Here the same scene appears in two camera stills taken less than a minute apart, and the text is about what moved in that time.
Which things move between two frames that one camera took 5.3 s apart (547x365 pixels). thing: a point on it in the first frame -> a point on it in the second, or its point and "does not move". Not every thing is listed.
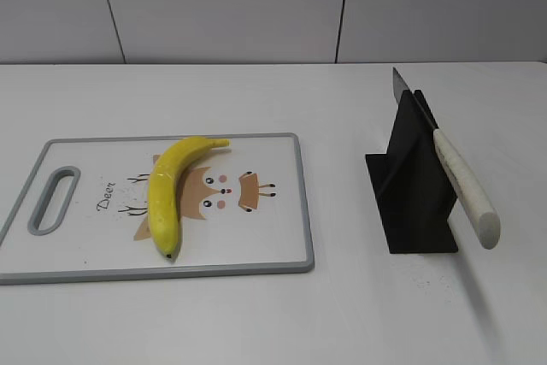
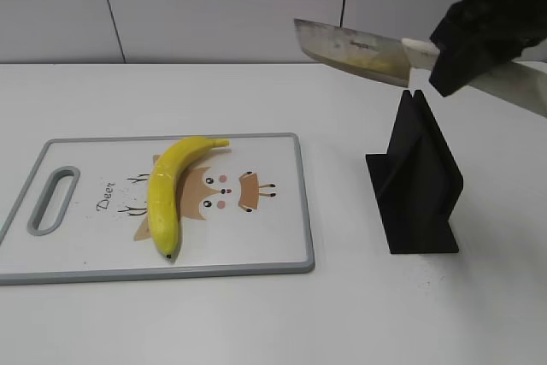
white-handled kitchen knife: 479,214 -> 390,59
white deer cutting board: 121,209 does not move
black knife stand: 410,186 does not move
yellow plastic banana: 162,203 does not move
